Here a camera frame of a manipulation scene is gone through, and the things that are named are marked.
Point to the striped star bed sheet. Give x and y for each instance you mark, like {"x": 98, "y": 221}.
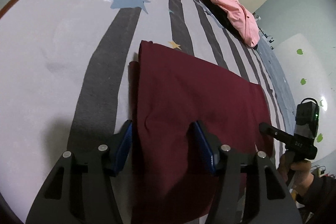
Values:
{"x": 65, "y": 63}

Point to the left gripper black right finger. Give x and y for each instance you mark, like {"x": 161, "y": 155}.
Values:
{"x": 249, "y": 190}

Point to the person's right hand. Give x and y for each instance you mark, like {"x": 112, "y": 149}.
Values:
{"x": 302, "y": 175}

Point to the pink hoodie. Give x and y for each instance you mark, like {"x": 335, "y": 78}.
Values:
{"x": 241, "y": 19}

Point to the white headboard with apples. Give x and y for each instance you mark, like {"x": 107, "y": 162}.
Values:
{"x": 307, "y": 78}

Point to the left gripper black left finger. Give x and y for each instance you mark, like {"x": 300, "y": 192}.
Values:
{"x": 79, "y": 189}

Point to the dark red garment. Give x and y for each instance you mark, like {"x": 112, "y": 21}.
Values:
{"x": 173, "y": 181}

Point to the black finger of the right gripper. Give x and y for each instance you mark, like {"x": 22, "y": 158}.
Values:
{"x": 277, "y": 134}

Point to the white nightstand with clutter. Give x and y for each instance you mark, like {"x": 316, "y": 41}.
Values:
{"x": 268, "y": 38}

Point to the black garment under hoodie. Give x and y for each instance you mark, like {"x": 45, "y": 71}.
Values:
{"x": 218, "y": 11}

